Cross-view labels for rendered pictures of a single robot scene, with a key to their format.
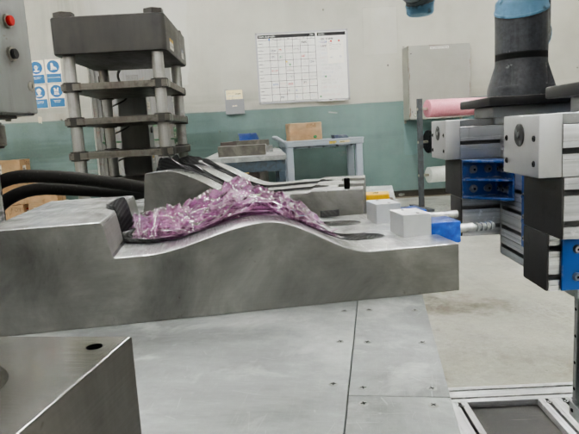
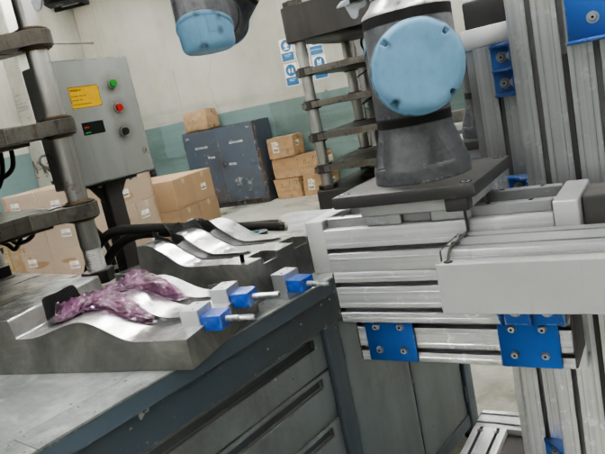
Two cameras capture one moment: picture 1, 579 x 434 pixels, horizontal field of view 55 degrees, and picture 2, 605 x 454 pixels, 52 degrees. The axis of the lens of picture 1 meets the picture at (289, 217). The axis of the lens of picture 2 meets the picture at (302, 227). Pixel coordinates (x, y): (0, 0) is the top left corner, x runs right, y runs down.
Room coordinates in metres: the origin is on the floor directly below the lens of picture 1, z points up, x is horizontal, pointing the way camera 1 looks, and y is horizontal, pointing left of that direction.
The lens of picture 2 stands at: (-0.09, -0.88, 1.19)
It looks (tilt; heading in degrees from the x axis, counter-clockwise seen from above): 11 degrees down; 31
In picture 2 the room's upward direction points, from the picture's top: 12 degrees counter-clockwise
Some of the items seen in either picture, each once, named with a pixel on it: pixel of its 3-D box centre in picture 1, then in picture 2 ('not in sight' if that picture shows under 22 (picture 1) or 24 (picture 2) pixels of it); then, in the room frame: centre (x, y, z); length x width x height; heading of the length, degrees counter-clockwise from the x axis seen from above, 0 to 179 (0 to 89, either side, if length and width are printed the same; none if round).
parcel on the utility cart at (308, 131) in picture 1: (303, 133); not in sight; (7.04, -0.24, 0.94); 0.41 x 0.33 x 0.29; 100
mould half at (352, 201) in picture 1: (234, 198); (213, 255); (1.07, 0.10, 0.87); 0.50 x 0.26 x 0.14; 81
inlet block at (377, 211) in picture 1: (414, 217); (248, 296); (0.80, -0.18, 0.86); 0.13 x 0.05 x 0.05; 98
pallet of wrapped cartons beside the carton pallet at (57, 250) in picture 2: not in sight; (88, 231); (3.61, 3.61, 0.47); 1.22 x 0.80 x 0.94; 96
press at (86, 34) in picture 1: (138, 135); (378, 105); (5.52, 1.43, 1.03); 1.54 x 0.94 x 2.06; 2
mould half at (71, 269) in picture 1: (231, 240); (114, 317); (0.70, 0.08, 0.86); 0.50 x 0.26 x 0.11; 98
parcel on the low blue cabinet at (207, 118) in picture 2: not in sight; (201, 120); (6.91, 4.70, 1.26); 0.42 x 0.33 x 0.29; 92
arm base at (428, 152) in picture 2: not in sight; (418, 144); (0.84, -0.55, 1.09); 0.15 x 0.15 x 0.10
